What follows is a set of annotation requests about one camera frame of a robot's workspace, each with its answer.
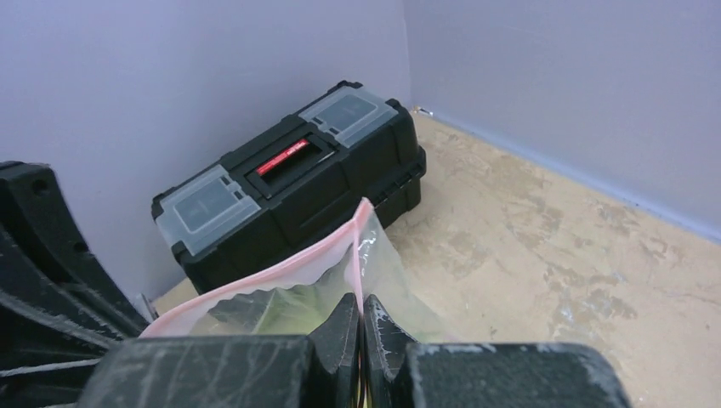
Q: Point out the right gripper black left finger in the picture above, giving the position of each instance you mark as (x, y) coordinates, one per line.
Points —
(334, 378)

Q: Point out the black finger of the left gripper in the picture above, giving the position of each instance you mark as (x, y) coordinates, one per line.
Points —
(60, 311)

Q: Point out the black plastic toolbox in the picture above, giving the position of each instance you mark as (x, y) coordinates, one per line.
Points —
(293, 185)

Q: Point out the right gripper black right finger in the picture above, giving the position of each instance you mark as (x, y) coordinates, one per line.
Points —
(386, 373)

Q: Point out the green toy bok choy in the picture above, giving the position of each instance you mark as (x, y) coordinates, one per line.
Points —
(296, 310)

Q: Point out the clear zip top bag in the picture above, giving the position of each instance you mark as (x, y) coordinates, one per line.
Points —
(358, 254)

